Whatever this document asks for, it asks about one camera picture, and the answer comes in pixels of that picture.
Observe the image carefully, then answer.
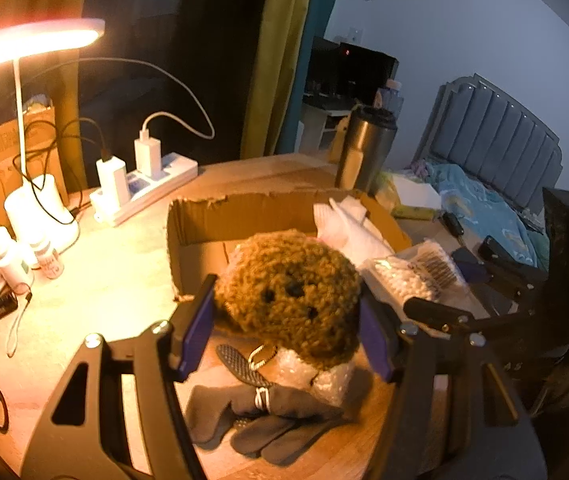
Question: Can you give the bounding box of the teal and yellow curtain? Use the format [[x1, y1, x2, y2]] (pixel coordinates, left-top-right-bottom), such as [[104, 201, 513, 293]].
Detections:
[[239, 0, 348, 161]]

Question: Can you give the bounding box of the black car key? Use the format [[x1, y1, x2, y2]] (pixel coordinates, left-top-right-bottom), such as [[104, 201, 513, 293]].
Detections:
[[439, 211, 465, 238]]

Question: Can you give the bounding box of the small white bottle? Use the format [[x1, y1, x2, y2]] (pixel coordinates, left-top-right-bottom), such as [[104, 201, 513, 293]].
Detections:
[[0, 227, 35, 290]]

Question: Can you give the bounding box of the white charger cable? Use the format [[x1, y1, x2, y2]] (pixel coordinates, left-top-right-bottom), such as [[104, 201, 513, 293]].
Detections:
[[14, 57, 215, 141]]

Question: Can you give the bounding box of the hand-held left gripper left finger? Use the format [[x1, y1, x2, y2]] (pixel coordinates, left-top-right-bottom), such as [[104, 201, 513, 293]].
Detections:
[[19, 272, 218, 480]]

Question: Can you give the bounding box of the gray knit glove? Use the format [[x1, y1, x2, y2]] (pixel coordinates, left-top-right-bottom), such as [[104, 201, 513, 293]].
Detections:
[[184, 342, 345, 446], [229, 412, 350, 466]]

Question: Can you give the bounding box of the small bottle with pink label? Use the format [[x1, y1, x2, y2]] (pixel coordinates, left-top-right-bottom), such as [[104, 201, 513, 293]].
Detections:
[[32, 239, 65, 281]]

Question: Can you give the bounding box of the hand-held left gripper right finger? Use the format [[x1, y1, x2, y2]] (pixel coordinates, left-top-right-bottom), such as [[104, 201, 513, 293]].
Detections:
[[359, 292, 548, 480]]

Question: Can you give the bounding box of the blue printed blanket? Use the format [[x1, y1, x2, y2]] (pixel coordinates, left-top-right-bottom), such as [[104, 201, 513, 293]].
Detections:
[[415, 160, 550, 268]]

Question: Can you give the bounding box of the cardboard box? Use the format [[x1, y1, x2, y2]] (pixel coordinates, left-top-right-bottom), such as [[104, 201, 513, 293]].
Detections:
[[166, 187, 413, 301]]

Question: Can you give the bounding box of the dark glass window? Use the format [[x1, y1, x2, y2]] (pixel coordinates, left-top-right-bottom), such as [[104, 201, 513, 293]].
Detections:
[[79, 0, 275, 191]]

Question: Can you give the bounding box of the black computer monitor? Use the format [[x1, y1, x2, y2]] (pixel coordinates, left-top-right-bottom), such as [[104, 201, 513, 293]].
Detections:
[[337, 44, 399, 103], [309, 36, 350, 98]]

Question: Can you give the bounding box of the black power bank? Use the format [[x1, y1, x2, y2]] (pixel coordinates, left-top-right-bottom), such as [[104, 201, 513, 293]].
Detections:
[[482, 235, 520, 263]]

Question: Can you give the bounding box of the white computer desk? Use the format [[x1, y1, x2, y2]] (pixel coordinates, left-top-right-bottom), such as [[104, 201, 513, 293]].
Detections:
[[299, 95, 360, 153]]

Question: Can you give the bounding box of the black charger cable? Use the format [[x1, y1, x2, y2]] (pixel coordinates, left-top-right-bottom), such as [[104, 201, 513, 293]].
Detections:
[[12, 117, 112, 221]]

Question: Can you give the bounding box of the white power strip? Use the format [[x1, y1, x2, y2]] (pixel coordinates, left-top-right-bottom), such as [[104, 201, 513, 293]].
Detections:
[[89, 152, 199, 226]]

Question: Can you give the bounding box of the brown curly plush toy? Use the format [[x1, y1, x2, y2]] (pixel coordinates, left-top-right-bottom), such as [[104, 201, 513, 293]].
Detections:
[[213, 229, 363, 368]]

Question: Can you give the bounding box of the white desk lamp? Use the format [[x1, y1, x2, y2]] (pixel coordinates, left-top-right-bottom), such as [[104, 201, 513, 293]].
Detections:
[[0, 17, 106, 257]]

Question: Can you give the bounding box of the gray padded bed headboard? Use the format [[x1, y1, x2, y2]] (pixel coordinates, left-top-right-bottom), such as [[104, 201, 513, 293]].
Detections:
[[409, 74, 564, 211]]

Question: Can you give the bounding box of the clear bag of cotton swabs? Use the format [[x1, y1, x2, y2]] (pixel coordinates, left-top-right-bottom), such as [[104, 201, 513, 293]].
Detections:
[[367, 240, 470, 311]]

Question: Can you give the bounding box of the white charger plug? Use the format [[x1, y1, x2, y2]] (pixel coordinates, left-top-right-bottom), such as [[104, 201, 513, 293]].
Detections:
[[133, 130, 162, 177], [96, 156, 128, 204]]

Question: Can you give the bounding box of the white and yellow tissue box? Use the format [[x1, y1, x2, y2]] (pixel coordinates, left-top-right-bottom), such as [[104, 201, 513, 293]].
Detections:
[[377, 170, 443, 222]]

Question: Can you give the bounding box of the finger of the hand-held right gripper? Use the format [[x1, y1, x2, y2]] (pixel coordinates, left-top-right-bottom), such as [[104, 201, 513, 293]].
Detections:
[[402, 296, 495, 333], [452, 247, 550, 307]]

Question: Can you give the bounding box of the stainless steel tumbler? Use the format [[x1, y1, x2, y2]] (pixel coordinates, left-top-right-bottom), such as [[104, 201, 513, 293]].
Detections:
[[335, 105, 398, 196]]

